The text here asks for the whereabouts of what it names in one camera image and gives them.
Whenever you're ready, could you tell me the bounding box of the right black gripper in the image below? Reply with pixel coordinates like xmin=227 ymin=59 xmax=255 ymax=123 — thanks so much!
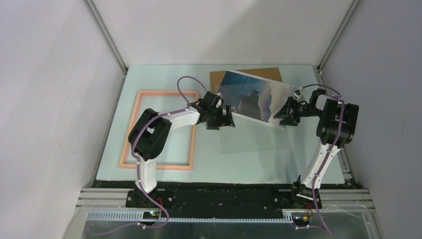
xmin=273 ymin=97 xmax=321 ymax=126

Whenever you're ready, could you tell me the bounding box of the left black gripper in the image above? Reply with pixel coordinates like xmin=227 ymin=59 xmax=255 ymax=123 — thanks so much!
xmin=207 ymin=105 xmax=235 ymax=131

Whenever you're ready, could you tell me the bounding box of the blue landscape photo print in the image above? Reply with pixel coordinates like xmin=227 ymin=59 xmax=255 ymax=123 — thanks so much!
xmin=216 ymin=70 xmax=295 ymax=127

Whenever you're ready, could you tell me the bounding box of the orange wooden picture frame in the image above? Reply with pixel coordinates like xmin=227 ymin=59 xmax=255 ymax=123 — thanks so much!
xmin=127 ymin=91 xmax=197 ymax=171

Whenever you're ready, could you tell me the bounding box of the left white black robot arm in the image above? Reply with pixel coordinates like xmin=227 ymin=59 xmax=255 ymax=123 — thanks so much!
xmin=128 ymin=91 xmax=235 ymax=208

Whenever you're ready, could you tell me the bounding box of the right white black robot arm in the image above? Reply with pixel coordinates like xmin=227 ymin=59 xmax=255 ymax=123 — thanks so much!
xmin=273 ymin=89 xmax=359 ymax=208

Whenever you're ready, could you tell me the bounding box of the brown cardboard backing board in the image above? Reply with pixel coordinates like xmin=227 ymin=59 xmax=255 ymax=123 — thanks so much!
xmin=210 ymin=67 xmax=283 ymax=93

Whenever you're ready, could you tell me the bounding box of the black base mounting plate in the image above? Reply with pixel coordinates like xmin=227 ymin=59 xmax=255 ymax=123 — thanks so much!
xmin=125 ymin=189 xmax=308 ymax=220

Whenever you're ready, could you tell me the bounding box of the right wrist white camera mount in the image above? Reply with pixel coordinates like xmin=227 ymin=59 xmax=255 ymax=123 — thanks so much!
xmin=293 ymin=89 xmax=305 ymax=102

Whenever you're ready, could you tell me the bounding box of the right aluminium corner post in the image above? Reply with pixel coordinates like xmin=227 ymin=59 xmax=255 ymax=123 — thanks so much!
xmin=317 ymin=0 xmax=361 ymax=71

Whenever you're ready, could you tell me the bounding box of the aluminium corner post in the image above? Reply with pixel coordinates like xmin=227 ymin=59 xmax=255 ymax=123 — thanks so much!
xmin=317 ymin=0 xmax=361 ymax=71
xmin=82 ymin=0 xmax=128 ymax=75

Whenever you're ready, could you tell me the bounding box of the grey slotted cable duct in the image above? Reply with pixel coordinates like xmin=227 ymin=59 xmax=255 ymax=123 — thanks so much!
xmin=87 ymin=210 xmax=293 ymax=224

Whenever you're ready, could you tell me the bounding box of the aluminium front rail frame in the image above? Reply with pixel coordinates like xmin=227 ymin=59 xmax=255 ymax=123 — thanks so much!
xmin=65 ymin=183 xmax=385 ymax=239

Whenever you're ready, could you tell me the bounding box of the left aluminium corner post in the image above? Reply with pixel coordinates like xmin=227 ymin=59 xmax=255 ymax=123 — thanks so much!
xmin=82 ymin=0 xmax=128 ymax=75

